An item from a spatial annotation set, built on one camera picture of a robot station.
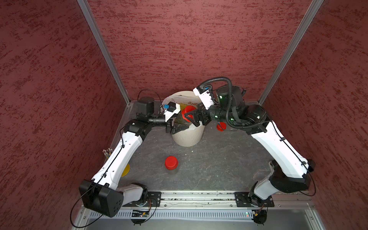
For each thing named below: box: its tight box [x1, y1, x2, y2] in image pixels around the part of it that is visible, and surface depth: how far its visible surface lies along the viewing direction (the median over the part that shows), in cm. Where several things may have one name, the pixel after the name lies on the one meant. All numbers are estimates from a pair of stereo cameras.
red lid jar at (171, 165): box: [164, 155, 179, 175], surface depth 77 cm
